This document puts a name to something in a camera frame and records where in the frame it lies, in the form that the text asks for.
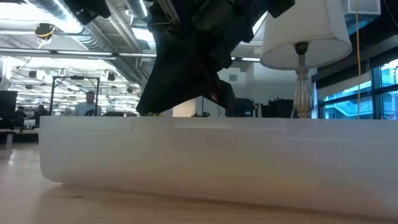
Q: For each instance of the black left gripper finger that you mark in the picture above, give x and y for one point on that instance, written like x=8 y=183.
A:
x=90 y=11

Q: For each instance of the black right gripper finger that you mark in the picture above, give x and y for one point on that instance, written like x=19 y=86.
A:
x=225 y=95
x=177 y=77

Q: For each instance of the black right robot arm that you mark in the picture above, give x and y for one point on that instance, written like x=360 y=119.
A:
x=280 y=7

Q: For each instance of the clear supply box pink lid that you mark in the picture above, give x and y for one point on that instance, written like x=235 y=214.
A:
x=199 y=155

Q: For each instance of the black equipment case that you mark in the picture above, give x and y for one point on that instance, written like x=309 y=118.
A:
x=278 y=108
x=241 y=107

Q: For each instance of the black ceiling fixture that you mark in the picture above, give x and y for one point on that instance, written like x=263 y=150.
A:
x=44 y=31

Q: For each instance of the person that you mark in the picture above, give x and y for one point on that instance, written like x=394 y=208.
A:
x=88 y=107
x=20 y=115
x=40 y=113

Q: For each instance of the white table lamp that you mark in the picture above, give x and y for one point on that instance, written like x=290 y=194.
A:
x=304 y=28

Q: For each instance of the black monitor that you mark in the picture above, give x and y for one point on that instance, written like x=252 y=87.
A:
x=7 y=105

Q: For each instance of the silver ventilation duct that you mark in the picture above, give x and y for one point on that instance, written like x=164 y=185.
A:
x=93 y=34

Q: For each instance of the black metal frame rig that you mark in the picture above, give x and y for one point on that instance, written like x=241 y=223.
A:
x=74 y=77

